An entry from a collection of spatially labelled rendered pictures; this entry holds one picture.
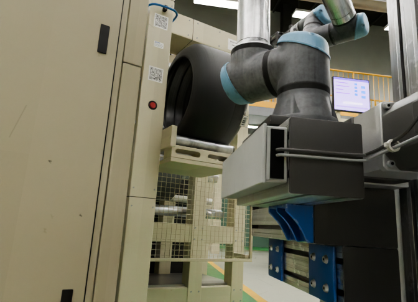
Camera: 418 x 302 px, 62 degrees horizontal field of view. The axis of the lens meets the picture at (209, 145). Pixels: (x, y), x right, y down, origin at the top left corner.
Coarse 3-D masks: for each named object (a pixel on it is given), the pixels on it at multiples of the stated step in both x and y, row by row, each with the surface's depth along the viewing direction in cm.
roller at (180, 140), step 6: (180, 138) 162; (186, 138) 164; (192, 138) 166; (180, 144) 164; (186, 144) 164; (192, 144) 165; (198, 144) 167; (204, 144) 168; (210, 144) 170; (216, 144) 172; (222, 144) 174; (210, 150) 172; (216, 150) 172; (222, 150) 173; (228, 150) 175; (234, 150) 177
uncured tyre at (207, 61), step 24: (192, 48) 176; (168, 72) 198; (192, 72) 168; (216, 72) 164; (168, 96) 210; (192, 96) 164; (216, 96) 162; (168, 120) 208; (192, 120) 164; (216, 120) 166; (240, 120) 172
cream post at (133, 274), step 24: (168, 0) 181; (168, 24) 178; (144, 48) 171; (168, 48) 176; (144, 72) 167; (144, 96) 165; (144, 120) 163; (144, 144) 161; (144, 168) 159; (144, 192) 157; (144, 216) 155; (144, 240) 153; (120, 264) 148; (144, 264) 151; (120, 288) 144; (144, 288) 149
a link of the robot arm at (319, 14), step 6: (318, 6) 120; (312, 12) 122; (318, 12) 119; (324, 12) 120; (306, 18) 124; (312, 18) 121; (318, 18) 120; (324, 18) 119; (300, 24) 126; (324, 24) 121; (300, 30) 127
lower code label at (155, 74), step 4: (152, 68) 169; (156, 68) 170; (160, 68) 172; (152, 72) 169; (156, 72) 170; (160, 72) 171; (148, 76) 168; (152, 76) 169; (156, 76) 170; (160, 76) 171; (152, 80) 168; (156, 80) 169; (160, 80) 171
